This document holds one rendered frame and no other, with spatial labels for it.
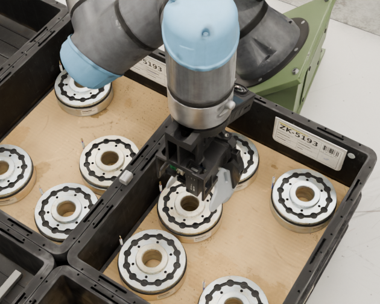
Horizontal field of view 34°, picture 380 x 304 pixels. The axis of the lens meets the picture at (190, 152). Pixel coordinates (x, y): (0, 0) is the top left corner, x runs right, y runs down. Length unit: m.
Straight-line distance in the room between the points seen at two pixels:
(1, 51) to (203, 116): 0.68
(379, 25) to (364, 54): 1.13
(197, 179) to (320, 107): 0.61
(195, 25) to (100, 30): 0.18
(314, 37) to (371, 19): 1.38
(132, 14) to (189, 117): 0.13
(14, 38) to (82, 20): 0.54
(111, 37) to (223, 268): 0.41
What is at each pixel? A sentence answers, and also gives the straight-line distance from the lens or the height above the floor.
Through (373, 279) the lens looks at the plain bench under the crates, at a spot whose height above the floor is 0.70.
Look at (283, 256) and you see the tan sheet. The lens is 0.99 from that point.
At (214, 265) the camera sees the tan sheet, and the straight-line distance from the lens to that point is 0.98.
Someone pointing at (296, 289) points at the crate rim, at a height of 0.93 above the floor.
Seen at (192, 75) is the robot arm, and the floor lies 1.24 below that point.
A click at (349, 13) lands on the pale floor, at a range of 2.59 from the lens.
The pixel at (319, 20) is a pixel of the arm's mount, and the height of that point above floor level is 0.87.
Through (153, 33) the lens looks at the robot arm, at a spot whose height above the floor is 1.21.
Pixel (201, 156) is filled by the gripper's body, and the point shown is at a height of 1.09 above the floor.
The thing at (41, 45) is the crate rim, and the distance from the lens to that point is 1.14.
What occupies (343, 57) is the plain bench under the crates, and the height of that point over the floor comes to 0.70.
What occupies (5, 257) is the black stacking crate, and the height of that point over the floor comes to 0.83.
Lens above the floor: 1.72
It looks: 55 degrees down
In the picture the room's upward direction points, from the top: 1 degrees counter-clockwise
